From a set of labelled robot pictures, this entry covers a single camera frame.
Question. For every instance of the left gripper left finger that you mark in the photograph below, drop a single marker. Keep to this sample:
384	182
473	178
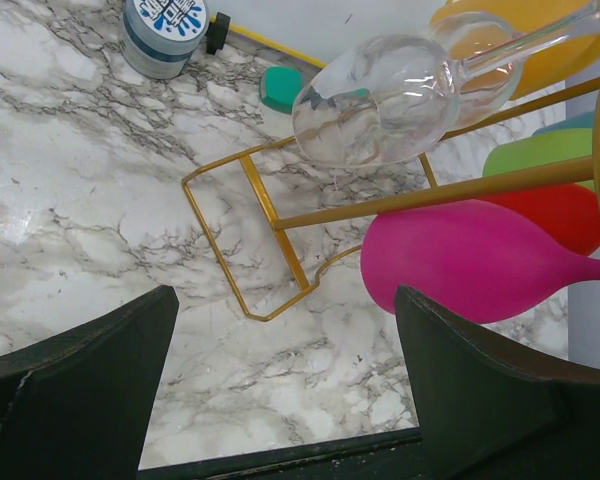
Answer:
77	405

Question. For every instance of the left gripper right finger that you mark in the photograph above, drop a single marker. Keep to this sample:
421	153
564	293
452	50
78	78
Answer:
489	407

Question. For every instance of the pink wine glass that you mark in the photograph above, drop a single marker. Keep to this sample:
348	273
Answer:
483	262

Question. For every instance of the red wine glass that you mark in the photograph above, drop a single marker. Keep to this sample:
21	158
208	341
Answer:
569	213

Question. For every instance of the green wine glass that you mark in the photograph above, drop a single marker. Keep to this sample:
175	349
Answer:
541	149

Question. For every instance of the teal wine glass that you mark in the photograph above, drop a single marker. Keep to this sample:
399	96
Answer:
582	121

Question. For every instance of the front clear wine glass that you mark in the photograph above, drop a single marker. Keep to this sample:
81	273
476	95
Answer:
394	96

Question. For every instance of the front orange wine glass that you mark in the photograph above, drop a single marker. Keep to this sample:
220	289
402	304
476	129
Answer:
547	67

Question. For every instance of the blue white small can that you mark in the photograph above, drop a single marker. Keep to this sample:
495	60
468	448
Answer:
158	37

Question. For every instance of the yellow framed whiteboard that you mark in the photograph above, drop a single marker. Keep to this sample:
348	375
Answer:
259	39

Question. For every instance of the gold wire glass rack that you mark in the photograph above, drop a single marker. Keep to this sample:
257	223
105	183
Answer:
583	168

